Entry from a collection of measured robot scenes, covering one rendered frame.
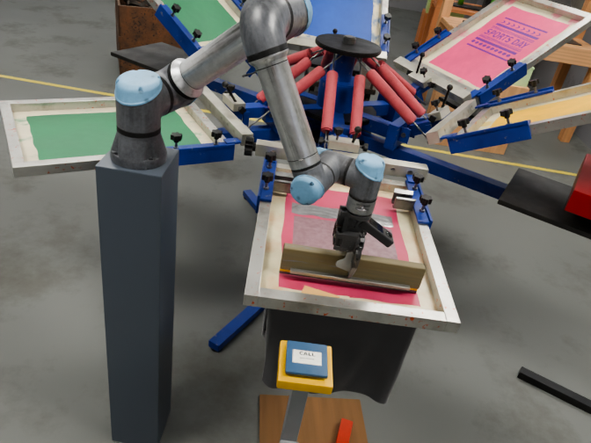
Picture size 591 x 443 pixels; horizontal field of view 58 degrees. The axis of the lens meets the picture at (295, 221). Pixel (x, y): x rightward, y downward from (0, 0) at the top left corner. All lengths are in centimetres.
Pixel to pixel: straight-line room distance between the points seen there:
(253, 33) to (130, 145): 48
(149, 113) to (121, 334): 77
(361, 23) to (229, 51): 212
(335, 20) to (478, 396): 224
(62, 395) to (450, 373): 178
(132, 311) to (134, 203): 41
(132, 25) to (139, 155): 382
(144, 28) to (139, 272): 380
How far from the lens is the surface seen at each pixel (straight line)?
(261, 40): 121
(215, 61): 144
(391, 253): 175
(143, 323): 181
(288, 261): 150
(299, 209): 185
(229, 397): 245
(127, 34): 527
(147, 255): 163
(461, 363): 291
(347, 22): 345
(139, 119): 146
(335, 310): 144
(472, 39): 334
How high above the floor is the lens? 192
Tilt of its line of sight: 32 degrees down
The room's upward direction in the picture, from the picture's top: 10 degrees clockwise
